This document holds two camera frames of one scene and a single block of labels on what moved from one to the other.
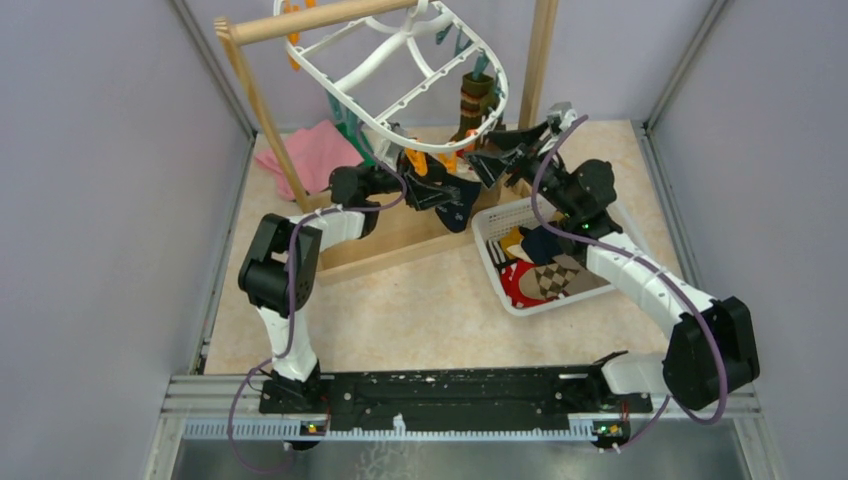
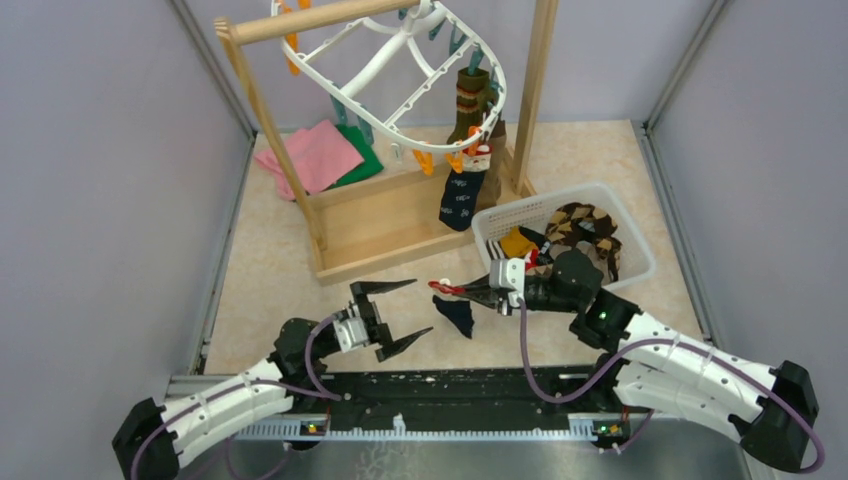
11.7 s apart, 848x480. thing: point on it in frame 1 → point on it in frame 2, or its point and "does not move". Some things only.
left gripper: x=422 y=192 → x=361 y=307
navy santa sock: x=540 y=244 → x=453 y=305
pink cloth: x=316 y=152 does not move
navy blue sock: x=455 y=215 does not move
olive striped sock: x=477 y=97 does not move
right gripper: x=524 y=139 → x=485 y=294
